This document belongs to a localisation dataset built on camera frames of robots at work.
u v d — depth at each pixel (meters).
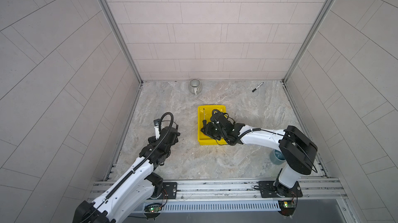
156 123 0.68
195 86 1.08
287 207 0.68
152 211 0.65
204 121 0.86
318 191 0.71
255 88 1.12
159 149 0.58
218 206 0.68
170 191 0.71
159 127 0.67
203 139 0.81
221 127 0.65
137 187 0.56
